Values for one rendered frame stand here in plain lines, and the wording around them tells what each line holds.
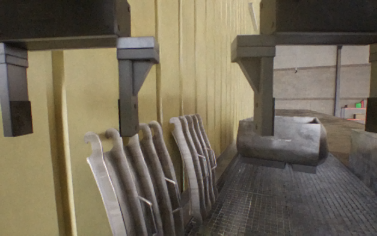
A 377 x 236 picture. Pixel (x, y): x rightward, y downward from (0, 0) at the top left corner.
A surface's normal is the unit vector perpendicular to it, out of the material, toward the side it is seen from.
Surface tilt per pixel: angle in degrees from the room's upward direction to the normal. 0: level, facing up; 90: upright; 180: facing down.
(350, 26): 90
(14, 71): 90
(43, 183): 90
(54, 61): 90
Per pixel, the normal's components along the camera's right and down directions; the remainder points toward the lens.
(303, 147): -0.54, 0.07
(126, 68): -0.03, 0.09
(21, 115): 1.00, -0.01
